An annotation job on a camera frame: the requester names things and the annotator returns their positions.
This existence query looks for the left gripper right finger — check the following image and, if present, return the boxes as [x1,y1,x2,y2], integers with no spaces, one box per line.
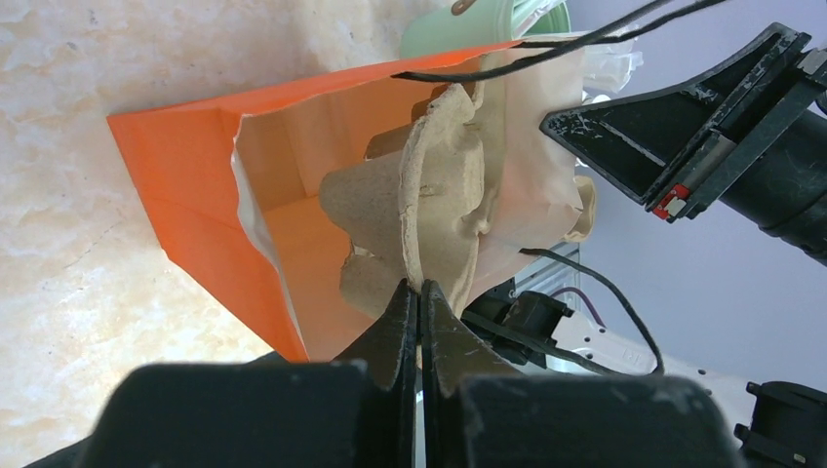
[420,280,744,467]

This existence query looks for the green straw holder cup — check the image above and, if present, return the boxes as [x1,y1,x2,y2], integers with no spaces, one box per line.
[399,0,571,59]

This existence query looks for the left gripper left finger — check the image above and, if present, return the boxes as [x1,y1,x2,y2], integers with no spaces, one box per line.
[77,279,420,468]

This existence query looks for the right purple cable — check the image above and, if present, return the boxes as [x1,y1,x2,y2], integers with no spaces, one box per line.
[549,286,609,331]

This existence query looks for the orange paper bag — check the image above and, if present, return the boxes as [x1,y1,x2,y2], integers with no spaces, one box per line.
[106,0,731,377]

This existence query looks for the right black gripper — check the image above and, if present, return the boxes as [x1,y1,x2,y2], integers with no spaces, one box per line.
[539,22,826,223]

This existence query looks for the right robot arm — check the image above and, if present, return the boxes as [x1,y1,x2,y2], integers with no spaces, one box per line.
[469,22,826,467]

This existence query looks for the cardboard cup carrier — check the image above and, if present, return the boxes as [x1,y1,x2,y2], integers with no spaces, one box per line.
[319,84,486,319]

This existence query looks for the white wrapped straws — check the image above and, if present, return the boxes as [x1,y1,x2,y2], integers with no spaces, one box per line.
[510,0,644,104]

